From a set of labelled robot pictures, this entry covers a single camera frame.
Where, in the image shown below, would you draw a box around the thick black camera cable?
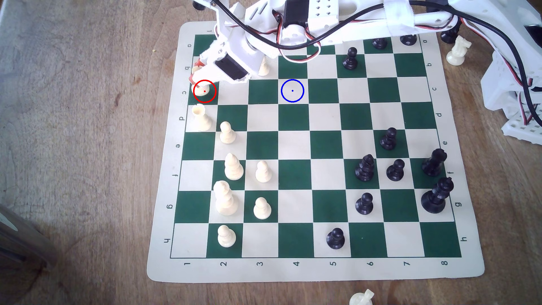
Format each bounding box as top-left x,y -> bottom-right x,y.
210,0 -> 535,123

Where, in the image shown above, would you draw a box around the black chess bishop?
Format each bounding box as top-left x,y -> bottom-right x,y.
422,148 -> 448,178

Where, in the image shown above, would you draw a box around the black bishop on f6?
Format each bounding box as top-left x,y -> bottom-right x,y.
355,154 -> 376,183

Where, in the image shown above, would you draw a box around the looped red white servo wires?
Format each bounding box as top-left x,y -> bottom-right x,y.
275,10 -> 324,63

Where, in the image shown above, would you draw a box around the black chess knight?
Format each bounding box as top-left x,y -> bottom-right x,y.
440,21 -> 463,45

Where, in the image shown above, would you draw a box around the white chess rook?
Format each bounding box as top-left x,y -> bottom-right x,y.
194,82 -> 217,103
191,104 -> 213,132

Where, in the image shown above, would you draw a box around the black chess king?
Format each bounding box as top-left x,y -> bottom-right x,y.
420,177 -> 455,214

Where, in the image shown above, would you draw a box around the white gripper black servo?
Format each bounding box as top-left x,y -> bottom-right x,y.
189,25 -> 261,86

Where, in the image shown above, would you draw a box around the green and white chess mat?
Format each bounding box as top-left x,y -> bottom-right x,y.
147,19 -> 485,284

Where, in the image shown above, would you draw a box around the white chess bishop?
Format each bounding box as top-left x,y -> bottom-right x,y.
224,153 -> 245,181

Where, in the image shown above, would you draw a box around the red white black servo wires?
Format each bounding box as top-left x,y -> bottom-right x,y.
506,55 -> 542,125

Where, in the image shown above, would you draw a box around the white chess knight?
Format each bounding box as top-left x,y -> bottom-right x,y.
446,35 -> 473,66
349,289 -> 375,305

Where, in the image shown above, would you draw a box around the grey metal object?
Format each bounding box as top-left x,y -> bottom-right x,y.
0,203 -> 58,272

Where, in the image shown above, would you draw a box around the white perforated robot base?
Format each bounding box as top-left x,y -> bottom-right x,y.
502,111 -> 542,146

